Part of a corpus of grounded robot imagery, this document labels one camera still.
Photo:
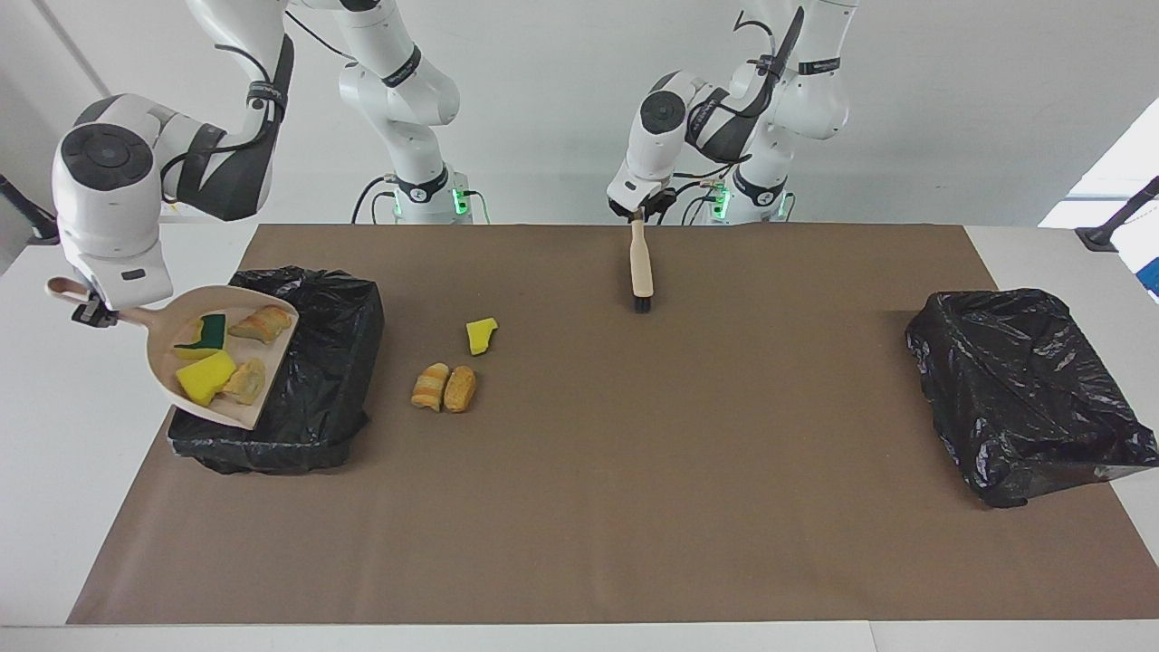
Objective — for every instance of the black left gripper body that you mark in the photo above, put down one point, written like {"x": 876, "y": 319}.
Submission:
{"x": 659, "y": 201}

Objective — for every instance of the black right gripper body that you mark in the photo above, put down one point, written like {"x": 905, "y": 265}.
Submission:
{"x": 95, "y": 315}

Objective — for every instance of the beige brush black bristles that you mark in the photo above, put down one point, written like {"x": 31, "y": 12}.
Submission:
{"x": 641, "y": 267}

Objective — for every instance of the pink plastic dustpan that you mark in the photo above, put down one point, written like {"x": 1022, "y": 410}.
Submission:
{"x": 163, "y": 358}

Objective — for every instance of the green and yellow sponge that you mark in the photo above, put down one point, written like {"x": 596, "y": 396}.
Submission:
{"x": 213, "y": 335}

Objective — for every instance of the large yellow sponge piece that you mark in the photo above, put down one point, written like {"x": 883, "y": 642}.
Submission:
{"x": 206, "y": 376}

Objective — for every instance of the pale toy bread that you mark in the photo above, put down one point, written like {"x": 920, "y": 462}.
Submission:
{"x": 246, "y": 380}
{"x": 263, "y": 323}

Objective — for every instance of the small yellow sponge piece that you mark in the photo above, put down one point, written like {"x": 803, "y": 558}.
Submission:
{"x": 480, "y": 337}

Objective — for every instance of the brown toy bread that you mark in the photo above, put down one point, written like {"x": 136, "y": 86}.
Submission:
{"x": 460, "y": 389}

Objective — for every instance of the striped toy croissant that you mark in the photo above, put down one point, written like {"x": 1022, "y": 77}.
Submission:
{"x": 430, "y": 388}

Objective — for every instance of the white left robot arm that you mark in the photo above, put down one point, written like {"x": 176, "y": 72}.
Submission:
{"x": 661, "y": 154}

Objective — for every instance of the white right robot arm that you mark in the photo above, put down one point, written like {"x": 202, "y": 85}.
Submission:
{"x": 109, "y": 208}

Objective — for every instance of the black bag lined bin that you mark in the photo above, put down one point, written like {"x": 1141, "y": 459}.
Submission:
{"x": 1023, "y": 389}
{"x": 326, "y": 407}

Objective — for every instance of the brown table mat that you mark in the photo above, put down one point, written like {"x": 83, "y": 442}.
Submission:
{"x": 770, "y": 543}

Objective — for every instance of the blue object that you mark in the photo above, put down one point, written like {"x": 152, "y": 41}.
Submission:
{"x": 1152, "y": 276}

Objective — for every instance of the black camera stand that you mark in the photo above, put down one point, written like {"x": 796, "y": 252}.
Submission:
{"x": 32, "y": 231}
{"x": 1100, "y": 240}

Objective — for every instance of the white wall conduit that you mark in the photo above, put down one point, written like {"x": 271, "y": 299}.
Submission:
{"x": 68, "y": 45}

